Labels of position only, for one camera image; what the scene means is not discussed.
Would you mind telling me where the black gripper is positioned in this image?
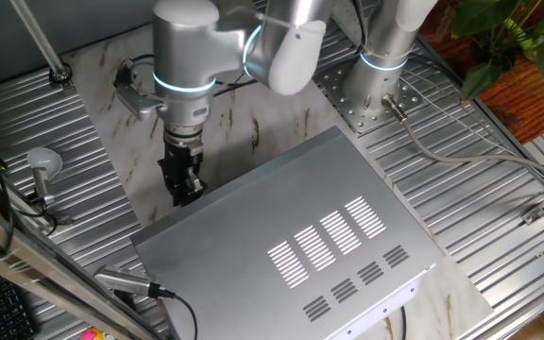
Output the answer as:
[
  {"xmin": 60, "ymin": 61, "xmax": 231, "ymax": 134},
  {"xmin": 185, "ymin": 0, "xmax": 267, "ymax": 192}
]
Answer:
[{"xmin": 157, "ymin": 140, "xmax": 208, "ymax": 209}]

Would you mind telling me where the silver microwave housing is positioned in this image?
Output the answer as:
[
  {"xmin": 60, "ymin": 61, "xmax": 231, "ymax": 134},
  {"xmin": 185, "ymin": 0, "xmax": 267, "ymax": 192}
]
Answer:
[{"xmin": 129, "ymin": 126, "xmax": 446, "ymax": 340}]

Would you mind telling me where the marble pattern table mat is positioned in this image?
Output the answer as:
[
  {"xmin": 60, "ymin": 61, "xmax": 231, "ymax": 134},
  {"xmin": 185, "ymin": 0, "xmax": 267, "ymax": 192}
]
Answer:
[{"xmin": 61, "ymin": 0, "xmax": 495, "ymax": 340}]

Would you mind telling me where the silver pole with black base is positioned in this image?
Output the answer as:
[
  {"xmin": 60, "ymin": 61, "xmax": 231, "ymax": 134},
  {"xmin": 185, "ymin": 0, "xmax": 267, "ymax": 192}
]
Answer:
[{"xmin": 8, "ymin": 0, "xmax": 76, "ymax": 94}]

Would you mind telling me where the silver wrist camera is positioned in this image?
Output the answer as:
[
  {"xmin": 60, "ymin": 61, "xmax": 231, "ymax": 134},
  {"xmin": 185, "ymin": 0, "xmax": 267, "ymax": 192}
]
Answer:
[{"xmin": 113, "ymin": 59, "xmax": 168, "ymax": 122}]

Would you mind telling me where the black finned camera cable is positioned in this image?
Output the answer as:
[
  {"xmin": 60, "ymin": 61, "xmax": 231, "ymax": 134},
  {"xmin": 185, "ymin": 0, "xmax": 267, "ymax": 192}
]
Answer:
[{"xmin": 147, "ymin": 281, "xmax": 199, "ymax": 340}]

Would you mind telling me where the silver finned camera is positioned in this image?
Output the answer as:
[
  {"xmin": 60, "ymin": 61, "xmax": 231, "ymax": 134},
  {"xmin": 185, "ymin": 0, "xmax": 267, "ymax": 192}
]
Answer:
[{"xmin": 93, "ymin": 263, "xmax": 156, "ymax": 299}]

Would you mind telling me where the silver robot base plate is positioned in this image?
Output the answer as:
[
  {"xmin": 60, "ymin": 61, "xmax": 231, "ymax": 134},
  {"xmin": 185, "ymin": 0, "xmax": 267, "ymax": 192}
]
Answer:
[{"xmin": 316, "ymin": 59, "xmax": 425, "ymax": 137}]

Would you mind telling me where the aluminium frame beam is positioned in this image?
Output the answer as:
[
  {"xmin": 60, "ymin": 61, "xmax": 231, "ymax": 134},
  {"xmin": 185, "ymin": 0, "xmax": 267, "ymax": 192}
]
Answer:
[{"xmin": 0, "ymin": 191, "xmax": 164, "ymax": 340}]

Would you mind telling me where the grey robot power cable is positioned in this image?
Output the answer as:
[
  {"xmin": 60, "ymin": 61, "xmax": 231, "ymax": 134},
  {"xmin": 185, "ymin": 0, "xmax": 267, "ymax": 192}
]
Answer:
[{"xmin": 379, "ymin": 93, "xmax": 544, "ymax": 190}]

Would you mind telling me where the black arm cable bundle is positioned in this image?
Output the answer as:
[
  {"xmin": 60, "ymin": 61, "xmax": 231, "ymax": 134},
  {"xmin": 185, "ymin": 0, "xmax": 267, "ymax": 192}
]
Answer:
[{"xmin": 352, "ymin": 0, "xmax": 370, "ymax": 54}]

